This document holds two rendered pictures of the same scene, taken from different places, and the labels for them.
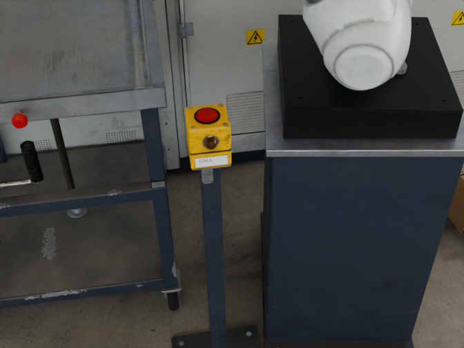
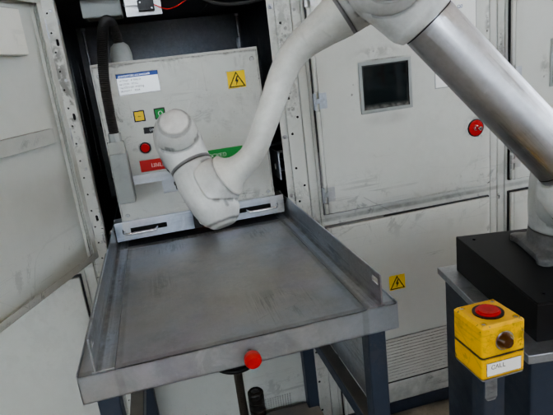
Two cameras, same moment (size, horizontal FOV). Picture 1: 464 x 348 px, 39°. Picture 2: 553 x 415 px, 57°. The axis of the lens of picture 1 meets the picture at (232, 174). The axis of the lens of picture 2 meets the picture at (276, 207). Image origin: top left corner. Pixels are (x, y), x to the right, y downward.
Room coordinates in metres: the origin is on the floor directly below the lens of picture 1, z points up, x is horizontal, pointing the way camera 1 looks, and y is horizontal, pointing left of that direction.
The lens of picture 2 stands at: (0.26, 0.43, 1.33)
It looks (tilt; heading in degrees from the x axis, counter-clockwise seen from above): 16 degrees down; 356
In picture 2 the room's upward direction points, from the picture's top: 7 degrees counter-clockwise
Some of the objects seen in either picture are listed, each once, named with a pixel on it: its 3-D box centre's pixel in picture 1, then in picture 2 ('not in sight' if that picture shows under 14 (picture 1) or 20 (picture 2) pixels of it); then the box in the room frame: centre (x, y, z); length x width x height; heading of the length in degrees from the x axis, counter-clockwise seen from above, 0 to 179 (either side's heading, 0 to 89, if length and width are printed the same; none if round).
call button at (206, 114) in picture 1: (207, 117); (488, 313); (0.98, 0.04, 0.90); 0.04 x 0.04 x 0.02
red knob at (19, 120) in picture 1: (19, 118); (252, 356); (1.09, 0.44, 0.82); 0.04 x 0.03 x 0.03; 8
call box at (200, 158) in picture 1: (208, 136); (488, 338); (0.98, 0.04, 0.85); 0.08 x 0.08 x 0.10; 8
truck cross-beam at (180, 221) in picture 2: not in sight; (202, 216); (1.84, 0.55, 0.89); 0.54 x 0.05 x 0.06; 98
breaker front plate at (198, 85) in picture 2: not in sight; (189, 138); (1.83, 0.55, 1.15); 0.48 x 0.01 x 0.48; 98
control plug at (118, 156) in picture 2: not in sight; (122, 171); (1.73, 0.75, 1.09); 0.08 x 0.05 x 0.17; 8
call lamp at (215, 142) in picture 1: (210, 143); (507, 342); (0.93, 0.04, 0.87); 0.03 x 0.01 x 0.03; 98
